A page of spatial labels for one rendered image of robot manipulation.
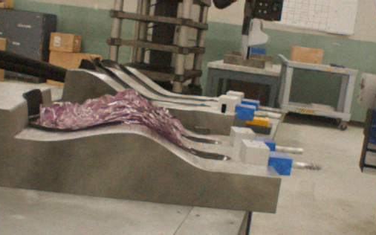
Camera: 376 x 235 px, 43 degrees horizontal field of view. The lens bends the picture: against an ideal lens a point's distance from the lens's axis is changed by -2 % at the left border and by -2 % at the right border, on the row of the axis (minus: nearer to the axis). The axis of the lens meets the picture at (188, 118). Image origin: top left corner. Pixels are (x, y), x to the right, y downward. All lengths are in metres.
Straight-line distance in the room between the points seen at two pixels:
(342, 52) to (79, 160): 7.04
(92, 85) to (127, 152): 0.41
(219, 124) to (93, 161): 0.37
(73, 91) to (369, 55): 6.80
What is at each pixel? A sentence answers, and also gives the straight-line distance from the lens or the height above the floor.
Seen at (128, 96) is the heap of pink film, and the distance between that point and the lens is 0.84.
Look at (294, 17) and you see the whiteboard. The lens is 7.56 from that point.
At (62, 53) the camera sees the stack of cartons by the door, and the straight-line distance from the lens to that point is 7.95.
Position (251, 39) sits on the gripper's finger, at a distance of 1.10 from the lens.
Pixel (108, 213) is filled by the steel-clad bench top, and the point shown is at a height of 0.80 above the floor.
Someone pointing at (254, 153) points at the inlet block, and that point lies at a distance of 0.75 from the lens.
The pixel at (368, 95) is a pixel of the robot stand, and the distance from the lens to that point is 1.40.
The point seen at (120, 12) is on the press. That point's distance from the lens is 5.24.
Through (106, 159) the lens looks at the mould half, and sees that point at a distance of 0.68.
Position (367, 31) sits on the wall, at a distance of 7.66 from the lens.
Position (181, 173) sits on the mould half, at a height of 0.85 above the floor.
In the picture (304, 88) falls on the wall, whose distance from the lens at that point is 7.59.
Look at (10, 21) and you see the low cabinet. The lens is 8.22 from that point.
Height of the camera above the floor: 1.03
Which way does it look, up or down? 10 degrees down
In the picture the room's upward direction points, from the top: 7 degrees clockwise
